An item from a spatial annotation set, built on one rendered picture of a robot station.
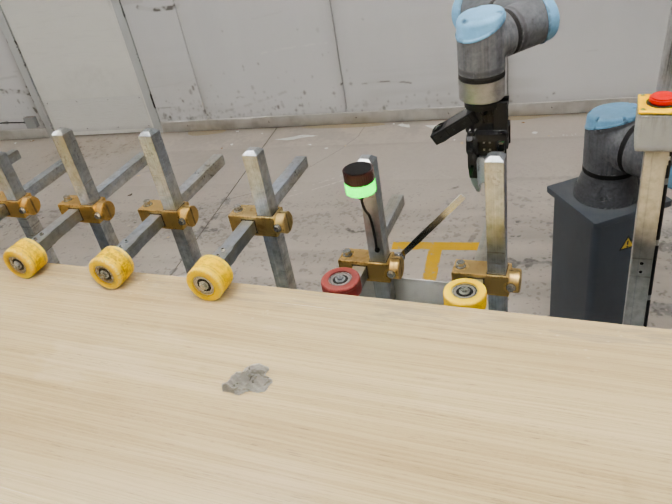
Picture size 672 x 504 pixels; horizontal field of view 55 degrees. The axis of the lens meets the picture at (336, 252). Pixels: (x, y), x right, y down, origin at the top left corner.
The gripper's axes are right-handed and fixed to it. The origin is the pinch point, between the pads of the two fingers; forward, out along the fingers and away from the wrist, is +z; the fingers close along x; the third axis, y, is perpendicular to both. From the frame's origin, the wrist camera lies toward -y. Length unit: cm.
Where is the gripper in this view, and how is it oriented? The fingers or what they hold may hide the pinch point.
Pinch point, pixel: (475, 185)
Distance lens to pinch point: 144.4
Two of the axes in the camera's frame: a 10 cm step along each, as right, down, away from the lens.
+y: 9.3, 0.6, -3.5
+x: 3.2, -5.8, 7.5
